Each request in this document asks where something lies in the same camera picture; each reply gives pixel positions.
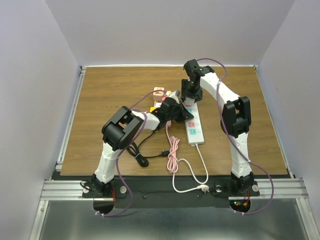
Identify black power cable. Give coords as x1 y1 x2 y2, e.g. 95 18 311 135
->
124 131 170 168

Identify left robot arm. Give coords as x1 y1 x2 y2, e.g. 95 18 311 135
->
91 97 194 197

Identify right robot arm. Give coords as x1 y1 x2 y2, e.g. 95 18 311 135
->
181 59 254 195

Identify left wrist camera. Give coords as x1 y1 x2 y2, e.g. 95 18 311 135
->
169 90 180 98

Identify white power cable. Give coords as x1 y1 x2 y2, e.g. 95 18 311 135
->
172 143 210 195

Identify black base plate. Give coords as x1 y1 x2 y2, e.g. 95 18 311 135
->
49 174 261 210

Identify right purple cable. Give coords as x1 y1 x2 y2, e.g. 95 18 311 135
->
197 57 276 216

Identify yellow cube socket adapter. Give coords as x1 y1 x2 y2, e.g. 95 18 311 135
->
149 106 157 113

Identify white cube adapter cartoon print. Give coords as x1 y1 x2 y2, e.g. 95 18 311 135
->
183 98 195 107

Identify pink cube adapter deer print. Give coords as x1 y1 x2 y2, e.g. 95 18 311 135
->
153 87 165 96

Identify white USB charger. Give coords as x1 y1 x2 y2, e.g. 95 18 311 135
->
153 101 162 108

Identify pink power cable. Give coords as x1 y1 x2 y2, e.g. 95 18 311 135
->
165 126 180 174

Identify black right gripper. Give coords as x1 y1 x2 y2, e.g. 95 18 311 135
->
180 79 202 103

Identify aluminium left rail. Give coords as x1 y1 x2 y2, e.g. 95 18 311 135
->
55 66 87 172

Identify aluminium rail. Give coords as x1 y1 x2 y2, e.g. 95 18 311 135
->
55 66 87 172
40 178 309 201

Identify white power strip pastel sockets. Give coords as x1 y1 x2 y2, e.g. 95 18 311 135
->
185 101 205 146

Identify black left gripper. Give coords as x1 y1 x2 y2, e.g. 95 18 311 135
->
165 102 193 124

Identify purple cable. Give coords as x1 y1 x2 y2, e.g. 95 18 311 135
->
93 91 161 218
197 57 276 216

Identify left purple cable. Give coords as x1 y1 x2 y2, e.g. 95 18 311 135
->
93 91 161 218

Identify aluminium front rail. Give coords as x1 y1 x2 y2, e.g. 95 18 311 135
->
40 178 309 201

